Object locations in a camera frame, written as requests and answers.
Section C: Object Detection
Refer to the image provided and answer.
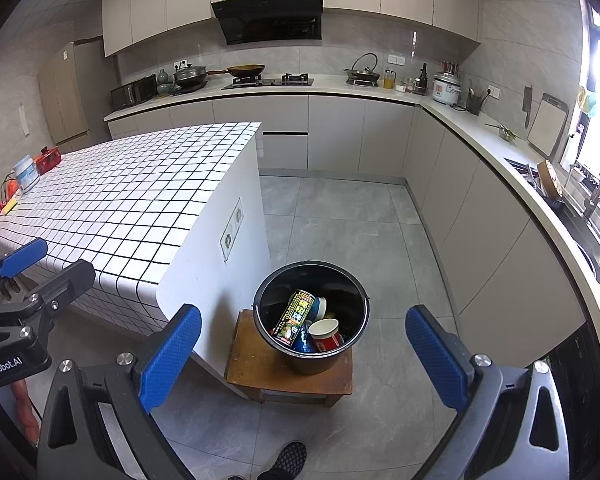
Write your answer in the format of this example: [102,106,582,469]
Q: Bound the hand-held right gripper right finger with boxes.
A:
[405,305,571,480]

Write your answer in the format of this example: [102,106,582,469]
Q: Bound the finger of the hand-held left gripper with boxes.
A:
[0,237,49,306]
[0,260,97,347]

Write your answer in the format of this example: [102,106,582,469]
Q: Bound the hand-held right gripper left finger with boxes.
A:
[36,304,203,480]

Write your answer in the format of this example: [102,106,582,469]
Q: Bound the red paper cup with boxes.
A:
[307,317,345,353]

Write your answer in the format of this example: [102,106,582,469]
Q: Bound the black plastic bucket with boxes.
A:
[252,260,371,376]

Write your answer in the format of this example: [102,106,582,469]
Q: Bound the green yellow snack can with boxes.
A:
[271,289,315,347]

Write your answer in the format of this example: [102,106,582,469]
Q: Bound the person's left hand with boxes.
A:
[9,379,43,443]

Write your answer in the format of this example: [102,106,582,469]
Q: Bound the white kitchen island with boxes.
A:
[0,121,272,396]

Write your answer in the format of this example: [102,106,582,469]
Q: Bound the blue white tissue pack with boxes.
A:
[12,154,41,193]

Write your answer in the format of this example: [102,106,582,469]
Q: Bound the brown wooden stool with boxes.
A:
[224,309,354,408]

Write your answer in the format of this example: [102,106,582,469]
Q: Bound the red box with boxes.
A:
[34,146,62,173]

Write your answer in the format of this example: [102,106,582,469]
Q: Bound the white checked tablecloth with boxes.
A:
[0,121,262,336]

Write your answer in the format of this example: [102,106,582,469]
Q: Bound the island socket panel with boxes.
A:
[219,197,244,263]

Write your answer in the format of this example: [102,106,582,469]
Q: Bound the black built-in oven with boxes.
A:
[545,320,600,480]

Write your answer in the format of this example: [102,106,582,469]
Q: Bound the person's black shoe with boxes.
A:
[257,441,308,480]

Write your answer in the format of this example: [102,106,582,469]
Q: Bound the grey lower cabinets with countertop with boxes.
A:
[103,74,600,368]

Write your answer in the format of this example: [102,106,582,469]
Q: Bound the steel sink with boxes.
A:
[555,195,600,283]

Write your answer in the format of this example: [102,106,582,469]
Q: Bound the black microwave oven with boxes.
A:
[110,74,158,110]

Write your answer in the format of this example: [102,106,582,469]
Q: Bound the green vegetable stalks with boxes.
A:
[484,121,520,142]

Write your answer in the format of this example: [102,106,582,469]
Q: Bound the lidded grey wok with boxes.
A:
[172,64,210,88]

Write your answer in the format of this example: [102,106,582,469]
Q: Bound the black utensil holder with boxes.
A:
[466,80,485,116]

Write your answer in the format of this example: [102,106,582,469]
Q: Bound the white cutting board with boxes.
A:
[526,92,568,157]

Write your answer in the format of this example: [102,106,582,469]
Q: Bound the white rice cooker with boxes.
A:
[432,71,463,107]

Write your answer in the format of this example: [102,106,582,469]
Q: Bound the black frying pan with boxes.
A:
[207,63,267,79]

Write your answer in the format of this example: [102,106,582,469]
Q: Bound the wok with raised lid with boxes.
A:
[344,52,382,82]

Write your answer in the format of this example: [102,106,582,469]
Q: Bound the black gas stove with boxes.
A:
[221,73,315,91]

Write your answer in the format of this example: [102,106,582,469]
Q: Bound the black range hood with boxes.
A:
[211,0,324,46]

